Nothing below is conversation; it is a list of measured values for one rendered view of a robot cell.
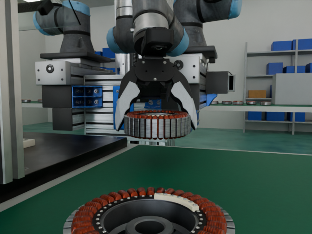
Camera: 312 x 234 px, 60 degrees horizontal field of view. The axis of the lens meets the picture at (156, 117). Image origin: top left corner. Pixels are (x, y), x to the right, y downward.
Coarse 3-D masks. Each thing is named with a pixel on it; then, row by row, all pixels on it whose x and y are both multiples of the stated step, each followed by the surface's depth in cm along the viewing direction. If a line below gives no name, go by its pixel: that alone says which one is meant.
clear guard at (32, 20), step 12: (24, 0) 53; (36, 0) 53; (48, 0) 52; (60, 0) 51; (24, 12) 55; (36, 12) 55; (48, 12) 54; (60, 12) 53; (72, 12) 53; (24, 24) 58; (36, 24) 57; (48, 24) 56; (60, 24) 56; (72, 24) 55
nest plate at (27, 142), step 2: (24, 140) 50; (26, 140) 50; (28, 140) 50; (30, 140) 50; (32, 140) 50; (34, 140) 51; (24, 142) 48; (26, 142) 49; (28, 142) 49; (30, 142) 50; (32, 142) 50; (34, 142) 51; (24, 144) 48; (26, 144) 49; (28, 144) 49; (30, 144) 50; (32, 144) 50; (34, 144) 51; (24, 146) 48; (26, 146) 49; (28, 146) 49; (30, 146) 50
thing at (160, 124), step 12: (132, 120) 41; (144, 120) 40; (156, 120) 40; (168, 120) 40; (180, 120) 41; (132, 132) 42; (144, 132) 41; (156, 132) 40; (168, 132) 40; (180, 132) 41
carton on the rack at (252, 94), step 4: (248, 92) 619; (252, 92) 601; (256, 92) 599; (260, 92) 596; (264, 92) 594; (248, 96) 608; (252, 96) 602; (256, 96) 599; (260, 96) 597; (264, 96) 594
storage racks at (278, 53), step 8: (296, 40) 561; (296, 48) 562; (248, 56) 637; (256, 56) 637; (296, 56) 564; (296, 64) 565; (296, 72) 566; (248, 120) 603; (256, 120) 601; (264, 120) 601; (288, 120) 601; (288, 128) 625
